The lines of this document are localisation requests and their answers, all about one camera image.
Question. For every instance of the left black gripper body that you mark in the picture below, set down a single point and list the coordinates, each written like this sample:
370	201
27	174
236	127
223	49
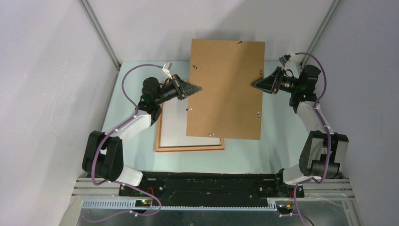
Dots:
174	89

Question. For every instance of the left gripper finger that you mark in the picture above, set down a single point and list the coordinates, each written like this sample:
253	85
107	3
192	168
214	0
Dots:
184	83
189	90

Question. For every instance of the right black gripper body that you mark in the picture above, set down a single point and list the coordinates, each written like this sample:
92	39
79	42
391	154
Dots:
285	84

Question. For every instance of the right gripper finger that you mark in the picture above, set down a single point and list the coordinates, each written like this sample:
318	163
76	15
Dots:
264	85
272	77

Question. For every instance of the sunset photo print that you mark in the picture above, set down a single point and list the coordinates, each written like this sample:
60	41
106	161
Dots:
174	128

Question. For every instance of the brown backing board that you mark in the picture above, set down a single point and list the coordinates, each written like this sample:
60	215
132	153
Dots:
228	106

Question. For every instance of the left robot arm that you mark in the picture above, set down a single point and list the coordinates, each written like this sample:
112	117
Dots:
103	157

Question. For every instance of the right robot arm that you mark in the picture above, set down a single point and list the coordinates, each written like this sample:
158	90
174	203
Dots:
325	150

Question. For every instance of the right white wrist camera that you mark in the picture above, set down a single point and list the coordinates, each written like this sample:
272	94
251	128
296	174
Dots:
285	60

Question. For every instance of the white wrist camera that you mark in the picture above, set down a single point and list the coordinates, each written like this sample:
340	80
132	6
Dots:
166	70
285	60

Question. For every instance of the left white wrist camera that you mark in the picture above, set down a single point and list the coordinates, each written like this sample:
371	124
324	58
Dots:
166	70

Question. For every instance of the right aluminium corner post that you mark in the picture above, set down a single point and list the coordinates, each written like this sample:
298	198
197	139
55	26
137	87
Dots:
323	25

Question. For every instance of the aluminium corner post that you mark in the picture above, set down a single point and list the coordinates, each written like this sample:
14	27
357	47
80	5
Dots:
323	25
92	18

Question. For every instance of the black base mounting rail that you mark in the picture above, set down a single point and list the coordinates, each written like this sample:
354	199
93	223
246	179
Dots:
211	189

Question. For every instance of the left aluminium corner post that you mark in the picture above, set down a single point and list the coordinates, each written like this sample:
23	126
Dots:
92	18

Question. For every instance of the grey cable duct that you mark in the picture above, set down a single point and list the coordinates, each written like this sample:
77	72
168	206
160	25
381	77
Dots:
125	204

